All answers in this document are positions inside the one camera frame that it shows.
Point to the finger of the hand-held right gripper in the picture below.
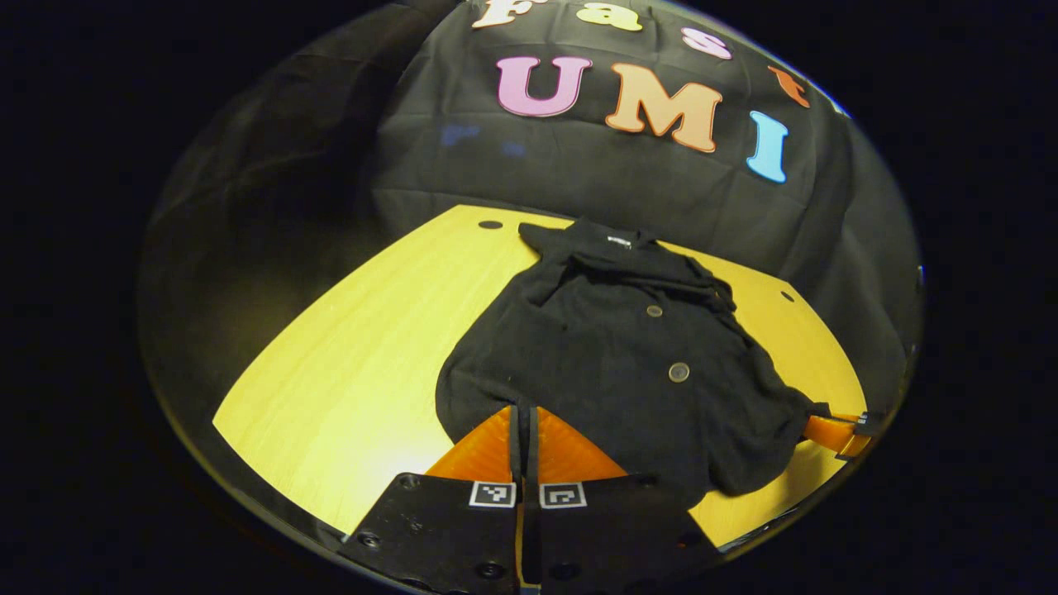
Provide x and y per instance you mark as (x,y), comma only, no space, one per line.
(826,431)

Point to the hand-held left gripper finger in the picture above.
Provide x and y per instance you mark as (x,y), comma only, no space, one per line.
(514,529)
(535,529)

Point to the black button shirt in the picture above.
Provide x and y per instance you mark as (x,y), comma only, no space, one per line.
(612,364)

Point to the black backdrop cloth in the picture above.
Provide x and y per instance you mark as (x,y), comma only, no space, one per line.
(620,173)

